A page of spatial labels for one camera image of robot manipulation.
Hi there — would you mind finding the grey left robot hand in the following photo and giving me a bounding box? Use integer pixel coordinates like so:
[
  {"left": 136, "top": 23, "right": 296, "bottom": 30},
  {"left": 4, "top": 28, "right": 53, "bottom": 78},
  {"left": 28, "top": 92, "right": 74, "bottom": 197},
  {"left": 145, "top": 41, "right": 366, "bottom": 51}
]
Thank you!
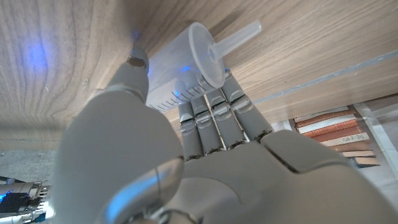
[{"left": 51, "top": 46, "right": 398, "bottom": 224}]

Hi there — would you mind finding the large clear plastic syringe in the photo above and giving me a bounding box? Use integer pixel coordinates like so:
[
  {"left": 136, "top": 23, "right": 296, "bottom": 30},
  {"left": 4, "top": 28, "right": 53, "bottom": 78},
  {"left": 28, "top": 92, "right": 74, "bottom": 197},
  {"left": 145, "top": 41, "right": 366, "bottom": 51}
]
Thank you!
[{"left": 146, "top": 20, "right": 262, "bottom": 113}]

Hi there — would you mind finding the stack of books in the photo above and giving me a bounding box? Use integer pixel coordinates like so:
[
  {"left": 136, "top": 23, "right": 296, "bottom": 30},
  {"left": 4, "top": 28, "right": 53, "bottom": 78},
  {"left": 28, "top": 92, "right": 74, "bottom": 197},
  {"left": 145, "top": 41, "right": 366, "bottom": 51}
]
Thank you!
[{"left": 270, "top": 93, "right": 398, "bottom": 200}]

